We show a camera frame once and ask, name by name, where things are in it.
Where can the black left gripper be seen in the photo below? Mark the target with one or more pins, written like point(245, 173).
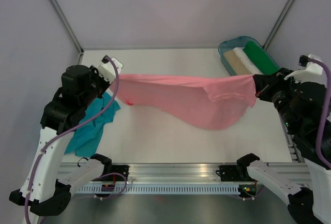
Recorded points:
point(94, 73)

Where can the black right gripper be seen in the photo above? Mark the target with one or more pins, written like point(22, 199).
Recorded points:
point(265, 84)

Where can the teal t shirt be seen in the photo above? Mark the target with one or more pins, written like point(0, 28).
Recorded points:
point(86, 139)

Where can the pink t shirt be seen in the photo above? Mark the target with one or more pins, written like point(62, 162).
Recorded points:
point(207, 103)

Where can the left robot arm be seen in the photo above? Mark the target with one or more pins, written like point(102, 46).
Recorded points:
point(43, 194)

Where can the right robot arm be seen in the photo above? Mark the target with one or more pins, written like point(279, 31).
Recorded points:
point(304, 108)

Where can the rolled green t shirt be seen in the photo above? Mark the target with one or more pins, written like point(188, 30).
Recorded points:
point(260, 59)

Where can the rolled beige t shirt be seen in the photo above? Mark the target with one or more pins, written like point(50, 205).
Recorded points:
point(235, 63)

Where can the rolled white t shirt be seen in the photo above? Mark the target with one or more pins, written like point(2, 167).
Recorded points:
point(252, 68)

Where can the blue plastic bin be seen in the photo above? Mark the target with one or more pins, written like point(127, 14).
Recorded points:
point(233, 43)

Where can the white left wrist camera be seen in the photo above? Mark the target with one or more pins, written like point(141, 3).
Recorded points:
point(106, 69)

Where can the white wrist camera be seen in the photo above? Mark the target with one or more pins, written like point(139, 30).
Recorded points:
point(309, 71)
point(106, 69)

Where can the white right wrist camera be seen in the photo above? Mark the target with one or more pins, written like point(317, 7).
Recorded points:
point(309, 71)

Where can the aluminium mounting rail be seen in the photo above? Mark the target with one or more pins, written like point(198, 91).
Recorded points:
point(203, 172)

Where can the white slotted cable duct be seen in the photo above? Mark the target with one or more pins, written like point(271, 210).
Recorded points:
point(162, 189)

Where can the right aluminium frame post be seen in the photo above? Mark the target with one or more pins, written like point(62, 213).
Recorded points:
point(276, 27)

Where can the aluminium frame post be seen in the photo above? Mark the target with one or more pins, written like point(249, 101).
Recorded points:
point(276, 27)
point(66, 25)

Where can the left aluminium frame post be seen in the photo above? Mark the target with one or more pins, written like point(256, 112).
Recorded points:
point(66, 25)

